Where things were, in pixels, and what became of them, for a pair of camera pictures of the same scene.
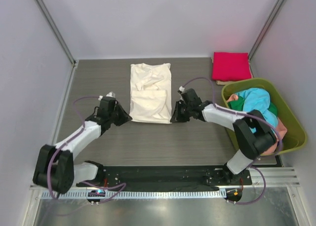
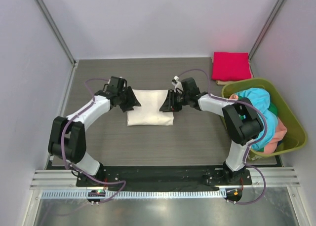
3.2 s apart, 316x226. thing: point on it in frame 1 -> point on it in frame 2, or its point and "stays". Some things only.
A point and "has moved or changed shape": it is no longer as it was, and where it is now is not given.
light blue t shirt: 258,99 stays
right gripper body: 182,113 -> 177,100
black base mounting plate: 171,177 stays
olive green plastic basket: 294,138 stays
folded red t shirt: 230,66 stays
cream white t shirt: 150,96 has moved or changed shape
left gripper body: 118,116 -> 127,99
